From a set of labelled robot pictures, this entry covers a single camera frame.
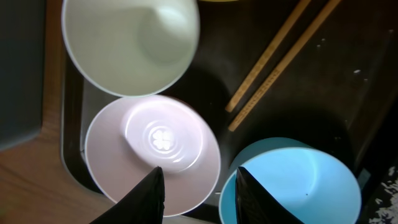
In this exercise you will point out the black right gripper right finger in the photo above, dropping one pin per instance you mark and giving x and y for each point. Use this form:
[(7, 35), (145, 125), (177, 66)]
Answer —
[(255, 205)]

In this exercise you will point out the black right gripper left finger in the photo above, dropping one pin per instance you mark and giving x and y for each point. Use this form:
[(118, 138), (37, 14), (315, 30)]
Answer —
[(144, 204)]

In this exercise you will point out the light blue plastic bowl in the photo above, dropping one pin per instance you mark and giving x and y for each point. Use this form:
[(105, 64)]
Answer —
[(311, 184)]

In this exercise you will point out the rice food leftovers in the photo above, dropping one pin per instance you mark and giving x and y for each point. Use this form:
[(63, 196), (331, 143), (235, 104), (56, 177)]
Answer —
[(386, 200)]

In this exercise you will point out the pale green plastic cup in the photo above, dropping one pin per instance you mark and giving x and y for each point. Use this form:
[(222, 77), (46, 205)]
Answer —
[(131, 47)]

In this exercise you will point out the black waste tray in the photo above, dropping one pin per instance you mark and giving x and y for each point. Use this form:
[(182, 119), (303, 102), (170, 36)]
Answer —
[(371, 205)]

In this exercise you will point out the dark brown serving tray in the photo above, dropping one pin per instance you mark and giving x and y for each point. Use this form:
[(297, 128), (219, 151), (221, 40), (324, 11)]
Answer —
[(334, 95)]

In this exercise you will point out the wooden chopstick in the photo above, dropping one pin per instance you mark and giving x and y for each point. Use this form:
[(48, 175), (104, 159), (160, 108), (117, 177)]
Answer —
[(267, 54), (281, 66)]

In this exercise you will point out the yellow plastic plate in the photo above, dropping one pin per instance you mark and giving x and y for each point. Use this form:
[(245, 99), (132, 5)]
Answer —
[(218, 0)]

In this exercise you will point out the grey plastic dish rack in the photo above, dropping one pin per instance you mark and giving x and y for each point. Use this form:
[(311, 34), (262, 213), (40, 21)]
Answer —
[(22, 70)]

